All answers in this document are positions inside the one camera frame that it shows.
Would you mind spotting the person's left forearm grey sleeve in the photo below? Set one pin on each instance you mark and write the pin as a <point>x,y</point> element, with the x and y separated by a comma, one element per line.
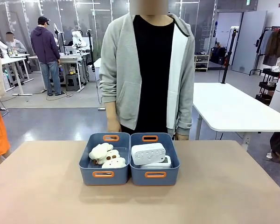
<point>185,109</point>

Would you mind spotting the person's right forearm grey sleeve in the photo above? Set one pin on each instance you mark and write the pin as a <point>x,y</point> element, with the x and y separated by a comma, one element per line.
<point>109,98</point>

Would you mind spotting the white digital clock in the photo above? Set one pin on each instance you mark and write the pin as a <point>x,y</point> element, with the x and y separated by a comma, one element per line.
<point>147,154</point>
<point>164,164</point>

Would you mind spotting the black rolling cart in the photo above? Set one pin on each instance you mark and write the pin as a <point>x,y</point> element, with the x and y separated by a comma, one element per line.
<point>268,86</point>

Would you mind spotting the large white table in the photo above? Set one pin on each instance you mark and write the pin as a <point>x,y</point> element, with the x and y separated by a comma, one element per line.
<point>224,105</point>

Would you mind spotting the black clothes rack with garments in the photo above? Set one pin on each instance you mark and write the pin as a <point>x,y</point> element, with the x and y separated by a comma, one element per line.
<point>274,46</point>

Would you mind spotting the black tripod stand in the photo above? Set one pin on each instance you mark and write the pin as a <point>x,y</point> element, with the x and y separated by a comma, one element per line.
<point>229,56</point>

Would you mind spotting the black bags pile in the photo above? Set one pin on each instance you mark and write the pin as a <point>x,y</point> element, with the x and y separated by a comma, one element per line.
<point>218,56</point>

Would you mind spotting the low shelf with shoes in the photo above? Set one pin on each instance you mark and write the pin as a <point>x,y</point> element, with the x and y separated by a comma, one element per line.
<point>201,63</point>

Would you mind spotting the person in grey hoodie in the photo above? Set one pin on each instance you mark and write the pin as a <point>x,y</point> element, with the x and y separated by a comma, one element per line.
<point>151,70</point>

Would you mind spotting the white plush sheep toy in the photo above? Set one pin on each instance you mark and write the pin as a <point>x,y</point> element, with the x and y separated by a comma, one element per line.
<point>114,163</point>
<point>112,154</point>
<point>100,150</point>

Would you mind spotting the grey step stool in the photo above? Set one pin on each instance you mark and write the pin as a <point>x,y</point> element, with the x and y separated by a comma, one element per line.
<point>72,82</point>

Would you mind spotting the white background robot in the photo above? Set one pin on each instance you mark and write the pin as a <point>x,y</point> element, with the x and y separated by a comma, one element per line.
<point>78,40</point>

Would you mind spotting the white workbench with equipment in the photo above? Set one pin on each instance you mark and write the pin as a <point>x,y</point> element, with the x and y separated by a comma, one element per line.
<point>68,58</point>

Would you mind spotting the person in purple jacket and cap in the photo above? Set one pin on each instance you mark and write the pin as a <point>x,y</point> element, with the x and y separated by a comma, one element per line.
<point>45,46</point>

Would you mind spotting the white standing desk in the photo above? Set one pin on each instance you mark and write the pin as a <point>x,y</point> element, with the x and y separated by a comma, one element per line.
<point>14,58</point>

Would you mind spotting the seated person in grey top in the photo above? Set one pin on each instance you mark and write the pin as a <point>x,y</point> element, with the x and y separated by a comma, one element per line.
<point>16,46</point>

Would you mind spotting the black camera tripod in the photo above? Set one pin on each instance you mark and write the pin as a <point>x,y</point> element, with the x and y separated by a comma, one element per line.
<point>91,51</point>

